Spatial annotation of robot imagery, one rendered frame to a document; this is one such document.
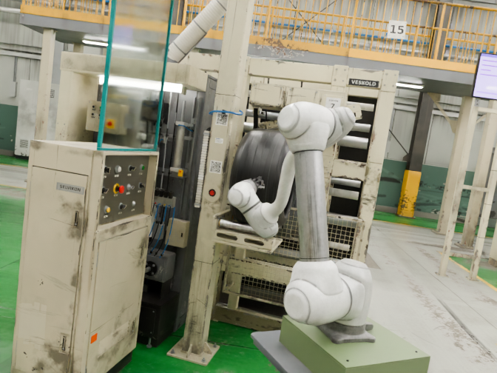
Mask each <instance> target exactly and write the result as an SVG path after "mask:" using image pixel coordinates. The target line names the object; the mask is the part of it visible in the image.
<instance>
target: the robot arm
mask: <svg viewBox="0 0 497 373"><path fill-rule="evenodd" d="M355 120H356V119H355V116H354V114H353V113H352V111H351V110H350V109H349V108H347V107H337V108H335V109H331V108H326V107H324V106H322V105H319V104H315V103H311V102H306V101H299V102H297V103H293V104H289V105H288V106H286V107H284V108H282V110H281V111H280V114H279V115H278V119H277V126H278V128H279V130H280V132H281V134H282V135H283V136H284V137H285V140H286V142H287V145H288V148H289V152H288V154H287V155H286V157H285V159H284V162H283V166H282V169H281V174H280V182H279V186H278V190H277V197H276V200H275V202H274V203H272V204H270V203H264V204H262V203H261V201H260V200H259V198H258V197H257V195H256V191H257V190H258V189H259V188H261V189H264V187H265V184H263V180H262V176H259V177H257V178H254V179H253V180H252V178H250V179H247V180H244V181H240V182H239V183H236V184H235V185H234V186H233V187H232V188H231V189H230V190H229V193H228V200H229V203H230V204H231V205H232V206H235V207H236V208H238V209H239V210H240V211H241V212H242V214H243V215H244V217H245V218H246V220H247V222H248V223H249V225H250V226H251V228H252V229H253V230H254V231H255V232H256V233H257V234H258V235H259V236H261V237H262V238H271V237H273V236H275V235H276V234H277V231H278V223H277V221H278V215H279V214H280V213H281V212H282V211H283V210H284V209H285V207H286V205H287V203H288V199H289V195H290V192H291V187H292V184H293V180H294V175H295V182H296V195H297V220H298V232H299V245H300V261H297V262H296V264H295V265H294V267H293V271H292V274H291V279H290V283H289V285H287V287H286V290H285V294H284V298H283V303H284V307H285V310H286V312H287V314H288V316H289V317H290V318H291V319H292V320H294V321H296V322H298V323H303V324H306V325H312V326H316V327H317V328H318V329H320V330H321V331H322V332H323V333H324V334H325V335H327V336H328V337H329V338H330V339H331V342H332V343H335V344H341V343H362V342H369V343H375V341H376V338H375V337H374V336H373V335H371V334H369V333H368V332H367V331H370V330H372V329H373V324H372V323H370V322H366V318H367V316H368V311H369V307H370V303H371V295H372V288H373V281H372V277H371V272H370V269H369V268H368V267H367V265H366V264H364V263H362V262H360V261H355V260H352V259H348V258H343V259H342V260H340V261H337V262H336V263H334V262H333V261H332V260H330V259H329V247H328V225H327V213H326V202H325V179H324V168H323V156H322V153H323V152H324V150H325V149H327V148H329V147H331V146H333V145H334V144H335V143H336V142H338V141H340V140H341V139H342V138H344V137H345V136H346V135H347V134H348V133H349V132H350V131H351V129H352V128H353V126H354V125H355Z"/></svg>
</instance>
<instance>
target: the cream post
mask: <svg viewBox="0 0 497 373"><path fill-rule="evenodd" d="M253 9H254V0H228V4H227V11H226V21H225V27H224V33H223V43H222V50H221V55H220V66H219V72H218V77H217V89H216V94H215V100H214V110H226V111H231V112H236V113H239V111H240V101H241V95H242V89H243V79H244V73H245V68H246V58H247V52H248V46H249V36H250V31H251V20H252V15H253ZM216 117H217V113H216V112H213V116H212V128H211V133H210V139H209V150H208V155H207V162H206V173H205V178H204V184H203V194H202V201H201V208H200V217H199V223H198V229H197V240H196V246H195V256H194V262H193V268H192V279H191V285H190V290H189V301H188V307H187V313H186V324H185V329H184V336H183V346H182V350H183V351H186V352H187V351H188V350H189V346H190V344H192V352H191V353H193V354H198V355H201V353H202V352H203V349H204V343H205V342H207V340H208V335H209V324H210V319H211V313H212V303H213V297H214V288H215V282H216V276H217V266H218V261H219V255H220V245H221V243H215V242H212V241H213V239H214V238H213V236H214V231H211V229H212V218H213V215H215V214H217V213H219V212H222V211H224V210H226V202H227V196H228V190H229V181H230V174H231V165H232V159H233V154H234V143H235V138H236V132H237V122H238V115H235V114H231V113H229V118H228V123H227V126H222V125H216V124H215V123H216ZM215 138H223V143H222V144H219V143H215ZM211 160H213V161H222V167H221V173H220V174H218V173H213V172H209V167H210V161H211ZM211 190H213V191H214V195H210V191H211Z"/></svg>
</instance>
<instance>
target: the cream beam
mask: <svg viewBox="0 0 497 373"><path fill-rule="evenodd" d="M327 97H330V98H341V103H340V106H341V107H345V106H346V102H347V95H346V93H344V92H337V91H330V90H318V89H311V88H304V87H291V86H284V85H277V84H264V83H257V82H252V83H251V93H250V99H249V104H250V105H254V106H260V107H262V108H261V109H266V110H277V111H281V110H282V108H284V107H286V106H288V105H289V104H293V103H297V102H299V101H306V102H311V103H315V104H319V105H322V106H324V107H325V102H326V98H327Z"/></svg>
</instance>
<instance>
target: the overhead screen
mask: <svg viewBox="0 0 497 373"><path fill-rule="evenodd" d="M470 97H471V98H482V99H487V100H493V101H497V54H492V53H479V57H478V61H477V65H476V71H475V75H474V79H473V86H472V91H471V95H470Z"/></svg>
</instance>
